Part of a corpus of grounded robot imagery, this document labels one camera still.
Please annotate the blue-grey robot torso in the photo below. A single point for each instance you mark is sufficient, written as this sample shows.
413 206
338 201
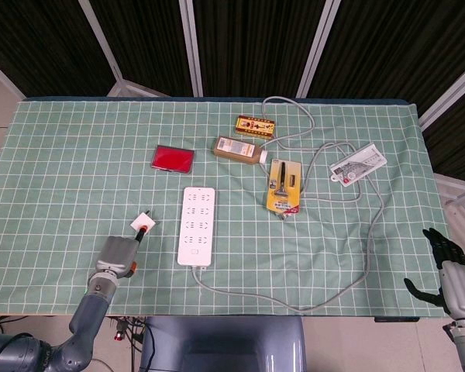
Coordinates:
222 345

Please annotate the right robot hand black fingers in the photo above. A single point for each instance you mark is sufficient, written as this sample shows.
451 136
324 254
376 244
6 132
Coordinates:
461 286

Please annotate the green checked tablecloth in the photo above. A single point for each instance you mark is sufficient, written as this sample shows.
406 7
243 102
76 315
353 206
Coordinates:
81 155

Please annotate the white charger cube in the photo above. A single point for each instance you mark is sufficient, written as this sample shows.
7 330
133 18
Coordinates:
144 221

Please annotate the red flat case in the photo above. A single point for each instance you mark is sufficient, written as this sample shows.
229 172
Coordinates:
172 159

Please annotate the razor in yellow blister pack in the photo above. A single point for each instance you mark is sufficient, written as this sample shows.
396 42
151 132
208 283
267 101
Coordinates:
283 197

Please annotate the white power strip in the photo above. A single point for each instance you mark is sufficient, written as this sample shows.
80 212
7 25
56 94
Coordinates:
197 244

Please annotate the black folding screen panel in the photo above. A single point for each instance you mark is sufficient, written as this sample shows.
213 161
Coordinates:
457 135
147 38
391 46
255 42
35 38

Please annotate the ruler set in clear package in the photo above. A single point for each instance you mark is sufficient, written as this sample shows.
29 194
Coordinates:
356 164

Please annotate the brown liquid plastic bottle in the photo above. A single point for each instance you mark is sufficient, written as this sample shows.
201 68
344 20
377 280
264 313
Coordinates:
236 151

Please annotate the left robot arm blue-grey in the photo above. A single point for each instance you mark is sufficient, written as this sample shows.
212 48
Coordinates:
87 314

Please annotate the white metal frame stand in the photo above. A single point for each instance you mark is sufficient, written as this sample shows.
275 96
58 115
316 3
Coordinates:
455 193

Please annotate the yellow red small box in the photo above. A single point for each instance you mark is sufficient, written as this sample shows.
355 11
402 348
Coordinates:
255 127

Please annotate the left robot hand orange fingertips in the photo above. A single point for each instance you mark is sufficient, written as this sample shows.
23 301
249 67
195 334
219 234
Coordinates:
116 253

